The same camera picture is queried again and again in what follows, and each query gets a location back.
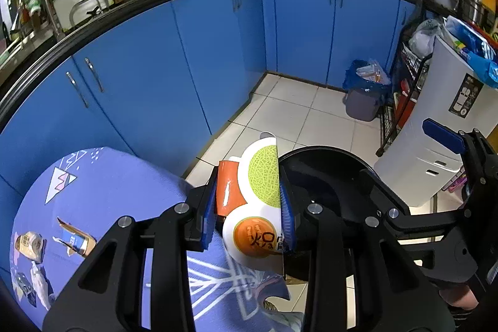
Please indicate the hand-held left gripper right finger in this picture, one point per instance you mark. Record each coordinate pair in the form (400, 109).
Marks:
(287, 215)

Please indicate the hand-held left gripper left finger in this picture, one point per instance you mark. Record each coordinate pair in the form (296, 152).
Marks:
(210, 215)

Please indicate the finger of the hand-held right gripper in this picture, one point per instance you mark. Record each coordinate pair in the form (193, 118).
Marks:
(383, 196)
(443, 135)

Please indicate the orange green white carton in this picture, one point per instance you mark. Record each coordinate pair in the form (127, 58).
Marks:
(260, 168)

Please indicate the black round trash bin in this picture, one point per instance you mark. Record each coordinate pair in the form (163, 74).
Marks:
(330, 180)

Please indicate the silver blister pack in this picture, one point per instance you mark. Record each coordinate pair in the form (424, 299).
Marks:
(25, 287)

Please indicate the person's right hand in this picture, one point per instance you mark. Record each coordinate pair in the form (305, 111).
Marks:
(459, 299)

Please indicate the pink plastic item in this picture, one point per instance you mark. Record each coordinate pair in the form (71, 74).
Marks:
(457, 184)

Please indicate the red white container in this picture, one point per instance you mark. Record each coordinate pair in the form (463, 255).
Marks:
(404, 102)

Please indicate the white standing appliance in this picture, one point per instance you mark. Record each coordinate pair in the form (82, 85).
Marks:
(439, 83)

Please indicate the black metal rack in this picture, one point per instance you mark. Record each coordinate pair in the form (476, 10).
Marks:
(406, 56)

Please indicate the purple patterned tablecloth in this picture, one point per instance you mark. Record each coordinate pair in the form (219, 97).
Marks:
(128, 180)

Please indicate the grey bin blue bag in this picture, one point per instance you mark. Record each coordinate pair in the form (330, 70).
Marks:
(363, 91)

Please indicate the blue plastic packet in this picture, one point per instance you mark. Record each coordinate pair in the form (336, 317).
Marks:
(470, 44)

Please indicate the white plastic bag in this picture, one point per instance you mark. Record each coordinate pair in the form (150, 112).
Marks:
(424, 38)

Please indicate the red plastic basket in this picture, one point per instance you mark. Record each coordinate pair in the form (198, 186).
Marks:
(484, 19)

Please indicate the stainless steel pot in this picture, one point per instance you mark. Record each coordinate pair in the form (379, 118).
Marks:
(472, 7)

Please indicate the blue kitchen cabinets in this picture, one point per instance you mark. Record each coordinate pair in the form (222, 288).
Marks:
(155, 83)

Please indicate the yellow white snack wrapper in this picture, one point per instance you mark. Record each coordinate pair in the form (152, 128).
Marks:
(29, 244)

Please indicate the crumpled white tissue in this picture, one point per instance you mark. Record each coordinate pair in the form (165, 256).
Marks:
(39, 281)

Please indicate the metal sink faucet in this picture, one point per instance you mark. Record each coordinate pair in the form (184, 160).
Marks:
(87, 3)

